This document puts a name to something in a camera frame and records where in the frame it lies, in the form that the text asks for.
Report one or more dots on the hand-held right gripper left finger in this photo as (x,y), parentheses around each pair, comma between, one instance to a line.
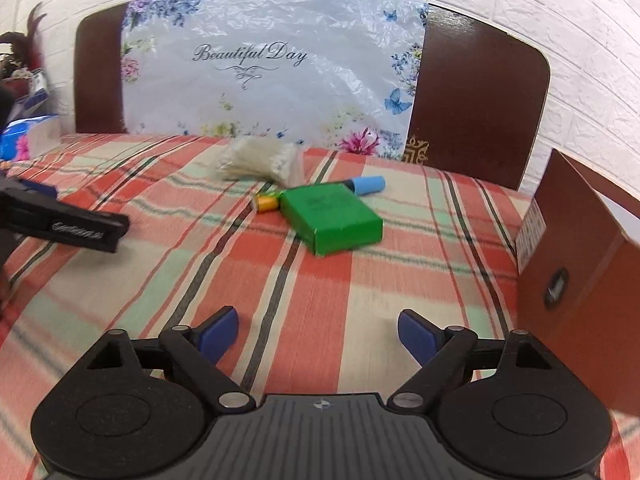
(220,332)

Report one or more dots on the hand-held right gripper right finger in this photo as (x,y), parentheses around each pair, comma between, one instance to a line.
(417,337)

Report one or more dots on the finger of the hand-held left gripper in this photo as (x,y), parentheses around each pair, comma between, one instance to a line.
(75,225)
(42,191)

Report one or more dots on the plain green box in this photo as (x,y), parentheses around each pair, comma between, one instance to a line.
(330,217)

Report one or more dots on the brown cardboard box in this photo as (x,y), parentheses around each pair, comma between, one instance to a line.
(585,280)

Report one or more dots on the blue tissue pack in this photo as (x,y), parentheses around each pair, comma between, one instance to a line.
(30,137)

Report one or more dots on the blue white carton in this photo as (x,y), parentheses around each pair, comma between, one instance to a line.
(40,92)

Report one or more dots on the small yellow green cylinder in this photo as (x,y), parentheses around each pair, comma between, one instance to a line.
(267,202)

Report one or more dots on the dark dried flower bouquet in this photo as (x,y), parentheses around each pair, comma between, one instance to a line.
(25,45)

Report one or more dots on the blue marker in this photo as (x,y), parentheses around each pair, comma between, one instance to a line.
(370,185)

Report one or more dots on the bag of cotton swabs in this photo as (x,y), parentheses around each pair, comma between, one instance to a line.
(262,162)

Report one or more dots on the floral plastic sheet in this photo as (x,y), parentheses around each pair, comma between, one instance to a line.
(275,100)

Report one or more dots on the brown wooden headboard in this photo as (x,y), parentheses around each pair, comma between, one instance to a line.
(475,85)

